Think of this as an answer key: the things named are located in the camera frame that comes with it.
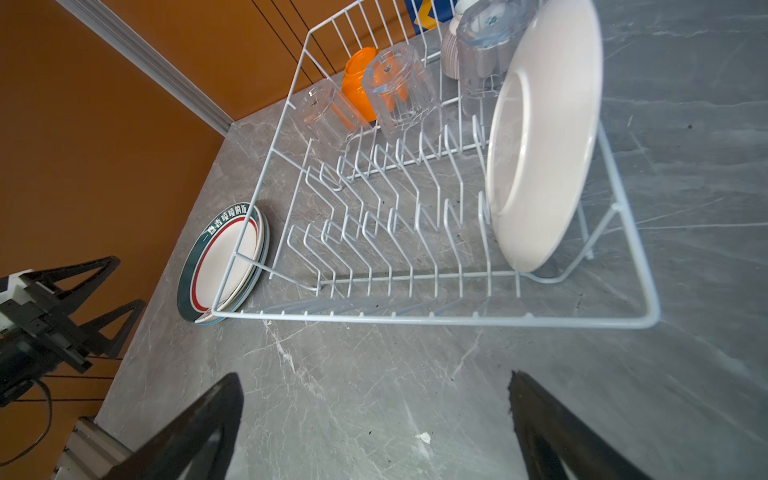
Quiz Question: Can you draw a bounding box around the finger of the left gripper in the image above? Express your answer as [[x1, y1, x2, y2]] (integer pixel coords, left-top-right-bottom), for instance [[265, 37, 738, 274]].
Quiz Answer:
[[77, 298, 146, 360], [26, 256, 121, 313]]

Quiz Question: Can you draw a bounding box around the orange bowl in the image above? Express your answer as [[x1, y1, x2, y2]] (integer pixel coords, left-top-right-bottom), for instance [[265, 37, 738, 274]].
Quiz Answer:
[[342, 47, 408, 123]]

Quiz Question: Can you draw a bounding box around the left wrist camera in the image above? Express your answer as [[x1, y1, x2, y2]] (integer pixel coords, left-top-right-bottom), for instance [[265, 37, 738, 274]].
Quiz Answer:
[[0, 269, 32, 335]]

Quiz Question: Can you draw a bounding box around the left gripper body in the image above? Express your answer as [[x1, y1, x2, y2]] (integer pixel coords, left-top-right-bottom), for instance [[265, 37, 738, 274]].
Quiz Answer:
[[1, 271, 90, 407]]

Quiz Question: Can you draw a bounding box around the watermelon pattern plate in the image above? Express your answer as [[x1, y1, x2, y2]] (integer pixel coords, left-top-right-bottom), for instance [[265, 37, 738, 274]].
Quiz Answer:
[[194, 206, 271, 326]]

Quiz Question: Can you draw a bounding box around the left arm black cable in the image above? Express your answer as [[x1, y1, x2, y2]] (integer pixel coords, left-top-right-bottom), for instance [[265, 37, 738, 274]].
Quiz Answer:
[[0, 377, 54, 468]]

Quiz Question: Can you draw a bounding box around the aluminium front rail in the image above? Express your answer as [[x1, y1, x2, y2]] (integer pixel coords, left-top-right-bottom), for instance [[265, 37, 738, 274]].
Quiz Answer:
[[51, 417, 133, 480]]

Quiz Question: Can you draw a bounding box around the clear glass cup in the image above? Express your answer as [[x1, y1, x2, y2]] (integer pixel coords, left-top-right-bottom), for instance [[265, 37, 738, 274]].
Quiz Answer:
[[362, 43, 442, 144], [456, 0, 540, 98], [294, 79, 370, 149]]

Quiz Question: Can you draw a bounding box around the green rimmed white plate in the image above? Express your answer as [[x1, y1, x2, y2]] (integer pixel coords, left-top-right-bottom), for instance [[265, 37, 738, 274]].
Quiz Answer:
[[176, 201, 265, 324]]

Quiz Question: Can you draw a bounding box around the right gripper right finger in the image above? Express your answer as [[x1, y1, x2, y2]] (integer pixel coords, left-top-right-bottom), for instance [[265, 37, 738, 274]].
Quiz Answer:
[[508, 371, 649, 479]]

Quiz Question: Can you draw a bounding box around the white small bowl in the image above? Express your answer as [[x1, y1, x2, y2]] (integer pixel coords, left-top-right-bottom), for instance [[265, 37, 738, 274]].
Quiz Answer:
[[441, 0, 477, 80]]

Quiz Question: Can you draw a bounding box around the white wire dish rack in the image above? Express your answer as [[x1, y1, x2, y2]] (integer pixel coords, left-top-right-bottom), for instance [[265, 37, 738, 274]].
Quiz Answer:
[[209, 27, 661, 329]]

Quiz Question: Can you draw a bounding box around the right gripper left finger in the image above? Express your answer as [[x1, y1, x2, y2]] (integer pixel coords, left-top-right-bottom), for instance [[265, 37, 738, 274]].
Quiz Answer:
[[105, 372, 244, 479]]

